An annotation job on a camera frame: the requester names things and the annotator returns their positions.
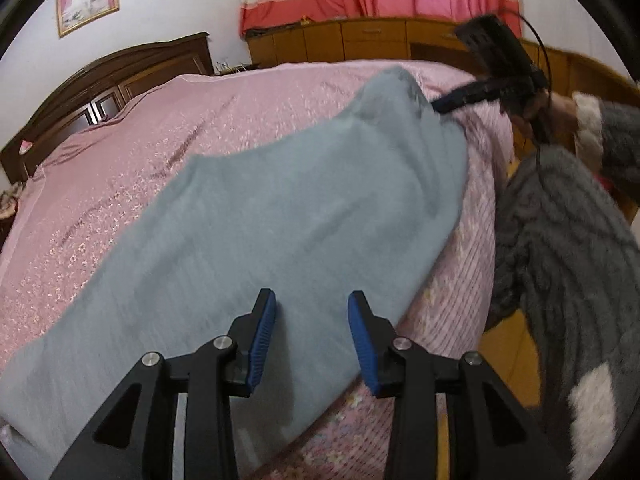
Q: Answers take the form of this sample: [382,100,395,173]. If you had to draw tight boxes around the grey sweatpants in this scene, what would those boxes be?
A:
[0,65,470,480]

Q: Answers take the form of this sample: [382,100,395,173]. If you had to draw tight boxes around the person's right hand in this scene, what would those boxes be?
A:
[506,91,577,152]

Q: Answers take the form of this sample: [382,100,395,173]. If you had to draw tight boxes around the long wooden cabinet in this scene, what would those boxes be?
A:
[245,18,639,106]

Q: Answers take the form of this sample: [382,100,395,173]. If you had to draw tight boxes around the grey fluffy robe person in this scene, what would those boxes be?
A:
[487,92,639,479]

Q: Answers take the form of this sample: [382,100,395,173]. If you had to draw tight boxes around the dark bedside table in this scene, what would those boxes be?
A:
[0,182,25,248]

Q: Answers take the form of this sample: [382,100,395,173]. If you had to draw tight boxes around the dark wooden headboard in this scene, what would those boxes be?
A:
[1,32,214,183]

